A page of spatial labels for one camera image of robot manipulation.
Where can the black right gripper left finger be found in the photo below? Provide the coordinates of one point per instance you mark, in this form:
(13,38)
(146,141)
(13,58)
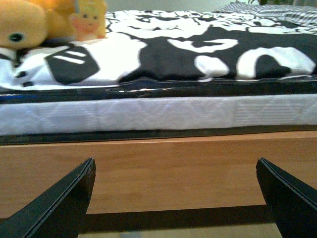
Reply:
(59,211)

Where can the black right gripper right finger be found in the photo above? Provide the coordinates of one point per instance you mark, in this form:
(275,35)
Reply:
(292,202)

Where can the orange plush dinosaur toy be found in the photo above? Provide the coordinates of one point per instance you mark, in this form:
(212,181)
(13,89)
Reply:
(28,23)

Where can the white mattress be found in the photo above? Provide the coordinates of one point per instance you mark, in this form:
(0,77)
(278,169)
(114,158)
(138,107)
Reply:
(146,109)

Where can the black and white bedsheet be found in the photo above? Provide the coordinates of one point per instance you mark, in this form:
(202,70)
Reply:
(239,41)

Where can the yellow doll toy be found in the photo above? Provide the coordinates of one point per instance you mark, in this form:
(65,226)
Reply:
(88,20)

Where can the wooden bed frame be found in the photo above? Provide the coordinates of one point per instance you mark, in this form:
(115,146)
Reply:
(160,183)

